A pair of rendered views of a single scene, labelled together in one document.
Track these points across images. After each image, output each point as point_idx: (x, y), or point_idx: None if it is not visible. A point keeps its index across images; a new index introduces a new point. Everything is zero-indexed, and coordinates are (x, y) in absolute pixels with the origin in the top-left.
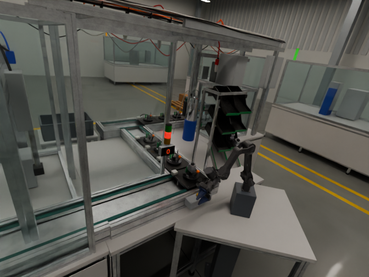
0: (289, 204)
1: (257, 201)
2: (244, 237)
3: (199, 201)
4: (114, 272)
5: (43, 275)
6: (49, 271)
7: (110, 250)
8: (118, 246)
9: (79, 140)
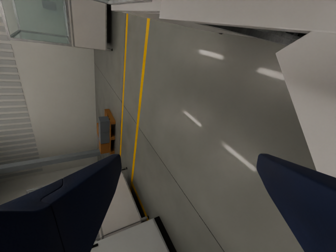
0: None
1: None
2: None
3: (283, 165)
4: (211, 27)
5: (126, 3)
6: (128, 2)
7: (160, 11)
8: (167, 12)
9: None
